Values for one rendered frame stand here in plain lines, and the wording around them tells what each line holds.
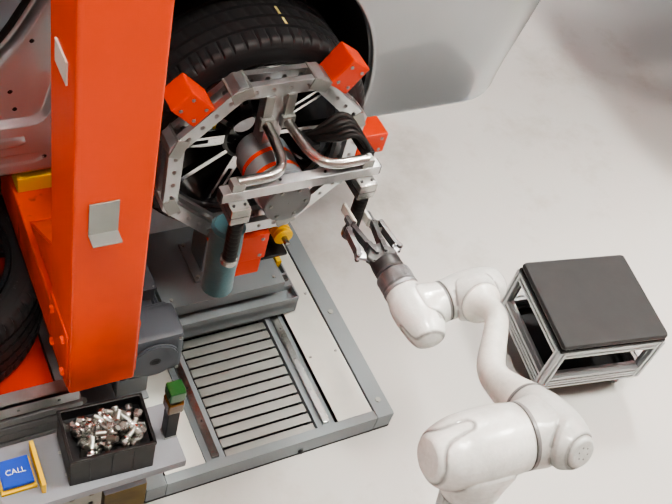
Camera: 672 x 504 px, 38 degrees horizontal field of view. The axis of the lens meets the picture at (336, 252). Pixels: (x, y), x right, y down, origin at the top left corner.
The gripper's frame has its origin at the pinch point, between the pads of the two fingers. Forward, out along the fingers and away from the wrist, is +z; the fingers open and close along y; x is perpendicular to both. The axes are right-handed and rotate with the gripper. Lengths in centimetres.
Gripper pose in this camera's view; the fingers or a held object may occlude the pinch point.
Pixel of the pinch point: (355, 213)
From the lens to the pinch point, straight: 247.4
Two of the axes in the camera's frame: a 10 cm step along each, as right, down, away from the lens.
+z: -4.2, -7.4, 5.2
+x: 2.1, -6.4, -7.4
